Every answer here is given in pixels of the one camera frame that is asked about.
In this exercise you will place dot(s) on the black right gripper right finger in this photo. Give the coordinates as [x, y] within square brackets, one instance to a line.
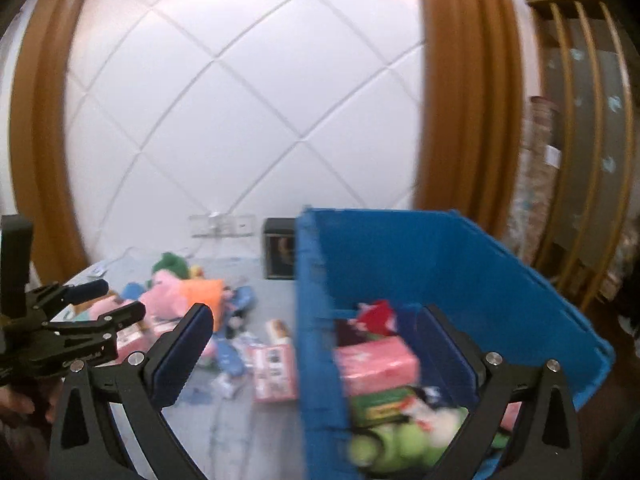
[545, 442]

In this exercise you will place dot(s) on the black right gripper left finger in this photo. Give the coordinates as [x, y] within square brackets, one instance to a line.
[85, 442]

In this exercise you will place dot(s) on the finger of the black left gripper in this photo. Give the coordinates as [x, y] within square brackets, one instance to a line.
[79, 294]
[108, 316]

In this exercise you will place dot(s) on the pink pig plush orange dress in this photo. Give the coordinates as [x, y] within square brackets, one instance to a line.
[171, 297]

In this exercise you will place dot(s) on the green frog plush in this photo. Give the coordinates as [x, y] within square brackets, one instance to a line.
[172, 263]

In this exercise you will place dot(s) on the green plush in crate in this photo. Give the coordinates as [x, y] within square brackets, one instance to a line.
[394, 448]

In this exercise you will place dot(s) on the pink tissue pack in crate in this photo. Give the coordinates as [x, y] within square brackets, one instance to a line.
[377, 365]

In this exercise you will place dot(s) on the blue plastic storage crate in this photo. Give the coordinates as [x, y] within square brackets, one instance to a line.
[414, 259]

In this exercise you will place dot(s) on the wooden slat screen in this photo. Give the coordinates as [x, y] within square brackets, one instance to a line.
[586, 110]

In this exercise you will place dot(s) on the white wall socket panel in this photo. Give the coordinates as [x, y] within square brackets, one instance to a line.
[221, 225]

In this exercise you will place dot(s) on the black picture frame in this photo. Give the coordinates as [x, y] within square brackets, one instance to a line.
[278, 243]

